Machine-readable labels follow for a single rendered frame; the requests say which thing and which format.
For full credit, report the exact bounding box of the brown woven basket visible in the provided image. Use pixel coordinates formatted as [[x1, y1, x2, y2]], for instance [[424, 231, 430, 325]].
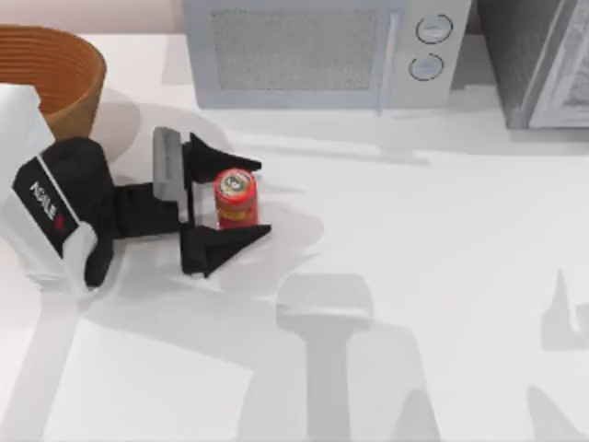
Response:
[[0, 25, 109, 142]]

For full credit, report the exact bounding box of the round microwave knob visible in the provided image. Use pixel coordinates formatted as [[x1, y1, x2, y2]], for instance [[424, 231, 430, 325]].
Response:
[[415, 13, 455, 45], [408, 52, 445, 83]]

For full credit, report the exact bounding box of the pale microwave oven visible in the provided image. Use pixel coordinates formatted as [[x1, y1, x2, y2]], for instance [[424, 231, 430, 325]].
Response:
[[180, 0, 473, 112]]

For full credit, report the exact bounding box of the grey cabinet with dark inside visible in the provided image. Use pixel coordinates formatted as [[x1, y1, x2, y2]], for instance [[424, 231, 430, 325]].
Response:
[[476, 0, 589, 132]]

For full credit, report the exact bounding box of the pale microwave door handle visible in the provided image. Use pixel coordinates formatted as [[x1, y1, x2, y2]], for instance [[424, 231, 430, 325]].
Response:
[[375, 12, 400, 116]]

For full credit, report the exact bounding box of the pale grey cabinet door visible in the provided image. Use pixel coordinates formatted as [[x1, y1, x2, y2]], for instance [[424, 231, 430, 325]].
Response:
[[525, 0, 589, 131]]

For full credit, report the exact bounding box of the red and yellow can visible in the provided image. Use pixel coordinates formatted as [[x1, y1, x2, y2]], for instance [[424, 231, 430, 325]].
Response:
[[212, 167, 260, 230]]

